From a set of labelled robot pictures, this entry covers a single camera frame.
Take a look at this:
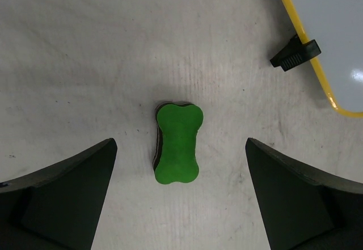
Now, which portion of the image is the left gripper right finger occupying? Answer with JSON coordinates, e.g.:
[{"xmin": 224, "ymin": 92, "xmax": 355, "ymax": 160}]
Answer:
[{"xmin": 245, "ymin": 138, "xmax": 362, "ymax": 249}]

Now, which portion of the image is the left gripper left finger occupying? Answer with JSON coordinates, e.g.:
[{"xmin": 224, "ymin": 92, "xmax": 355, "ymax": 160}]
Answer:
[{"xmin": 1, "ymin": 138, "xmax": 117, "ymax": 249}]

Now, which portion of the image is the green bone-shaped eraser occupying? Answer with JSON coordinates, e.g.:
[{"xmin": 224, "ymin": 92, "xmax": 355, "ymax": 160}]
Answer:
[{"xmin": 153, "ymin": 102, "xmax": 204, "ymax": 185}]

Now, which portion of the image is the yellow framed whiteboard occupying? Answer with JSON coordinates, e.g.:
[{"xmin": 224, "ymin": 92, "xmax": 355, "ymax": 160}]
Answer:
[{"xmin": 282, "ymin": 0, "xmax": 362, "ymax": 118}]

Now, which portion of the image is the black whiteboard clip lower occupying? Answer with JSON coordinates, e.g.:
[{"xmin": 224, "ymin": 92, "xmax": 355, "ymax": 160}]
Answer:
[{"xmin": 269, "ymin": 35, "xmax": 322, "ymax": 72}]

